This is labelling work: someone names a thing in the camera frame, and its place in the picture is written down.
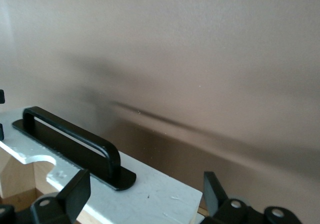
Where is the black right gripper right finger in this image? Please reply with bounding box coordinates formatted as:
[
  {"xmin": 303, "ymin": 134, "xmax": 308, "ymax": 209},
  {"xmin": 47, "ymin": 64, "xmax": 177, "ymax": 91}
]
[{"xmin": 203, "ymin": 171, "xmax": 253, "ymax": 224}]

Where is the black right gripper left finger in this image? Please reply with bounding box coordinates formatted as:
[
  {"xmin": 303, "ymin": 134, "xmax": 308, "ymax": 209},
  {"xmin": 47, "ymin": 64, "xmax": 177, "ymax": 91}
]
[{"xmin": 29, "ymin": 168, "xmax": 92, "ymax": 224}]

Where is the black metal drawer handle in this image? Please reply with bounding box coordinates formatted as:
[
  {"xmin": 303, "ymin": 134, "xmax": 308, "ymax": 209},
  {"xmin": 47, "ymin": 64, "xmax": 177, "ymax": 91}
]
[{"xmin": 11, "ymin": 106, "xmax": 137, "ymax": 192}]

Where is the wooden drawer with white front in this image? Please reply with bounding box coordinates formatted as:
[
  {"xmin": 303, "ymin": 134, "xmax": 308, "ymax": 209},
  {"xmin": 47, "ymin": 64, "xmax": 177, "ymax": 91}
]
[{"xmin": 0, "ymin": 105, "xmax": 204, "ymax": 224}]

